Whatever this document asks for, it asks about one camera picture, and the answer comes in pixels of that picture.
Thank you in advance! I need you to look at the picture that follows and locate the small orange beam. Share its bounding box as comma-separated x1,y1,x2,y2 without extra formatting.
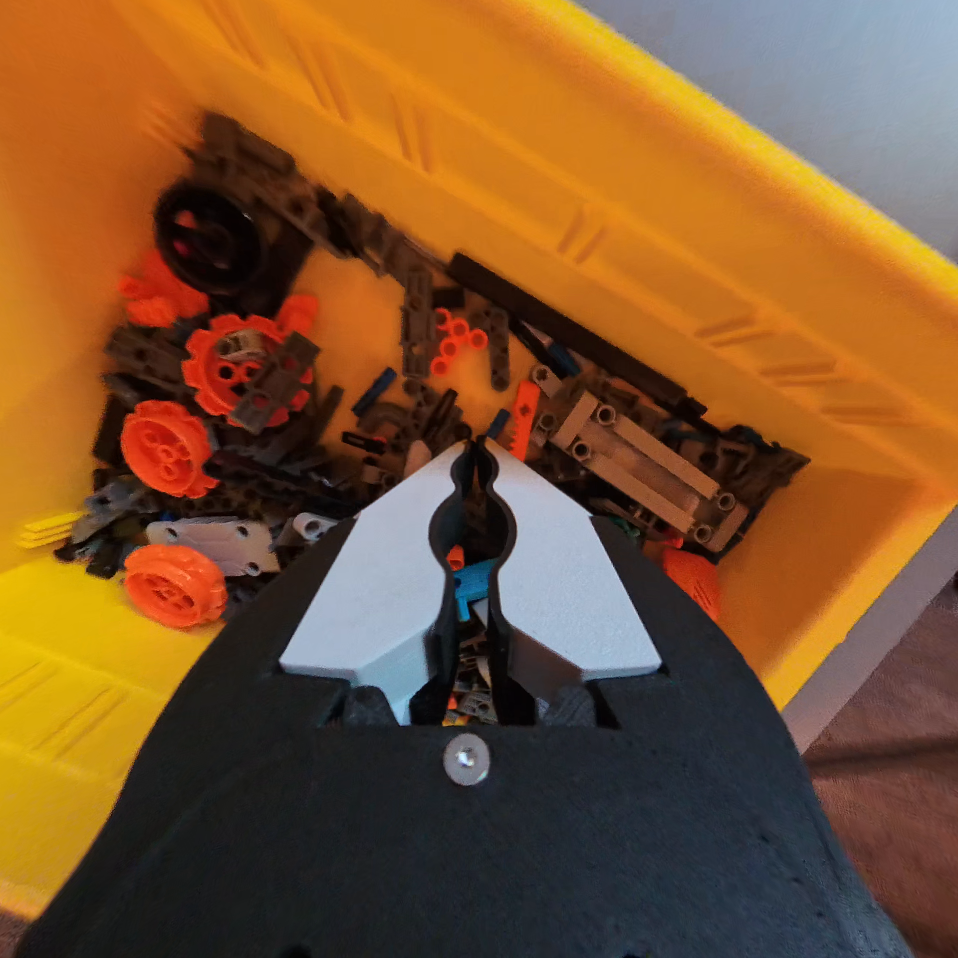
430,306,490,378

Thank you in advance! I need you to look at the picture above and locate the yellow plastic bin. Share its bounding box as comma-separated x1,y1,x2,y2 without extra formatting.
0,0,958,907

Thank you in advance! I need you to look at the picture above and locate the light grey frame piece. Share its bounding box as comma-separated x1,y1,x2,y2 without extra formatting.
545,390,752,558

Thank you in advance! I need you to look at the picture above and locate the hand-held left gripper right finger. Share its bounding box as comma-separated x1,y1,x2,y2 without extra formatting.
477,444,664,708

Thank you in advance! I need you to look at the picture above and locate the grey desk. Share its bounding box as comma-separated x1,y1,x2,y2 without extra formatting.
577,0,958,752

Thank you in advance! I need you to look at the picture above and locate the blue separator tool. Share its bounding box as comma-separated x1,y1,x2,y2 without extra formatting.
453,562,505,618

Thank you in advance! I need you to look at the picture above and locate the pile of building pieces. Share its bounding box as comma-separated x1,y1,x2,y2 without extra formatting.
57,113,809,705

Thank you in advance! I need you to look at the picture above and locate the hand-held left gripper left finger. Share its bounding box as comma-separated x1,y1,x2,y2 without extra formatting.
280,441,477,708

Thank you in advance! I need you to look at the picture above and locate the small black tyre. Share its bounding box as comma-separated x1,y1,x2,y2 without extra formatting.
153,179,273,296

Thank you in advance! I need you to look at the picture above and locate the light grey plate piece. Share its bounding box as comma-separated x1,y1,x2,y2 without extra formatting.
144,515,282,579

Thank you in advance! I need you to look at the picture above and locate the orange gear wheel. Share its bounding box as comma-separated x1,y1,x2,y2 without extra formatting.
659,545,722,624
122,542,230,631
182,312,318,431
120,400,221,499

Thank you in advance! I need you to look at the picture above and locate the long dark beam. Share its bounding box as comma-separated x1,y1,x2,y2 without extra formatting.
448,252,708,423

